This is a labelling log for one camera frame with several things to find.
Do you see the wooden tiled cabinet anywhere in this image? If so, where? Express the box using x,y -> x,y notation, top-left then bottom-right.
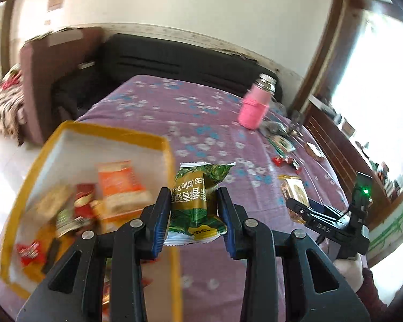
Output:
304,102 -> 403,215

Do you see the small yellow snack packet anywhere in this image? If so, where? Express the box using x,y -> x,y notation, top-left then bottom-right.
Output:
89,199 -> 110,229

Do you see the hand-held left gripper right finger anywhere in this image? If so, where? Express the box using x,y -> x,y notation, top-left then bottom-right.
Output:
215,186 -> 372,322

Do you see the brown armchair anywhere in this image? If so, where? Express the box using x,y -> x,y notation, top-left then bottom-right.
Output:
19,27 -> 105,146

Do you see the green bamboo print sheet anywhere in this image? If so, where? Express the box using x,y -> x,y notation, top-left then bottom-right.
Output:
368,201 -> 403,269

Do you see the black sofa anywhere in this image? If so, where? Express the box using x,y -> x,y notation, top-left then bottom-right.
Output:
54,34 -> 283,115

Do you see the large yellow packet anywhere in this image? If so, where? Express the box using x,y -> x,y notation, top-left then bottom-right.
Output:
23,225 -> 84,282

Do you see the pink bottle with knit sleeve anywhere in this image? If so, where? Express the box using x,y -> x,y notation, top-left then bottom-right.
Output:
238,73 -> 278,131

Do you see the brown patterned blanket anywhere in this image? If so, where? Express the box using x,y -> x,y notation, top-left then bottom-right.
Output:
0,64 -> 26,135

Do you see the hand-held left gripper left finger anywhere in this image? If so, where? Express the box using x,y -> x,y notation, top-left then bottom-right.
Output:
17,187 -> 172,322

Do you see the dark red candy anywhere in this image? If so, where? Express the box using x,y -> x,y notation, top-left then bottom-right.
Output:
16,240 -> 46,269

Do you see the person's right forearm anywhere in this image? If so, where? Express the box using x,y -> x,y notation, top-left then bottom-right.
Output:
334,251 -> 388,312

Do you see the dark red stick packet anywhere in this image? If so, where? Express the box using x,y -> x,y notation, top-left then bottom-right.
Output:
73,183 -> 98,222

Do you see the wooden door frame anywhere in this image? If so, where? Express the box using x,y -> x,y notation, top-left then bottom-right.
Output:
292,0 -> 366,115

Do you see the green pea snack packet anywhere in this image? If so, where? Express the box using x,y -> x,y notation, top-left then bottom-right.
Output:
164,163 -> 236,246

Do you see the cream biscuit packet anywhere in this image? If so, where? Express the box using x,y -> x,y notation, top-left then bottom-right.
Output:
35,184 -> 74,220

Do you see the orange cracker packet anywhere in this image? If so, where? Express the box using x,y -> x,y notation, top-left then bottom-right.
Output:
96,160 -> 153,232

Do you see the yellow-edged cardboard box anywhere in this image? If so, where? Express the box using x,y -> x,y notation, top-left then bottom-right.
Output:
0,121 -> 183,322

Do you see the round cracker packet green label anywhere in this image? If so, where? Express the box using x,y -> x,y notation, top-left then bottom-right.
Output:
268,135 -> 295,152

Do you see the dark grey snack packet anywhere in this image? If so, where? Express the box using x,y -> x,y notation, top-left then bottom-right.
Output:
260,121 -> 287,136

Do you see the green white candy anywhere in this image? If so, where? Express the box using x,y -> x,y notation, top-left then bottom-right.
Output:
55,209 -> 88,239

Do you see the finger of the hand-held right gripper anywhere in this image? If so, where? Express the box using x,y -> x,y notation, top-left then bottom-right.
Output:
285,197 -> 336,239

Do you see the brown bread bag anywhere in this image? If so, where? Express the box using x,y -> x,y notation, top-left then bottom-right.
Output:
304,141 -> 325,158

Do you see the yellow cracker packet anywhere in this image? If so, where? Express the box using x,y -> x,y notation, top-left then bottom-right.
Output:
278,174 -> 311,224

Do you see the purple floral tablecloth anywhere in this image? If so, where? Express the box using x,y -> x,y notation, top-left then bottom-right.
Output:
0,74 -> 373,322

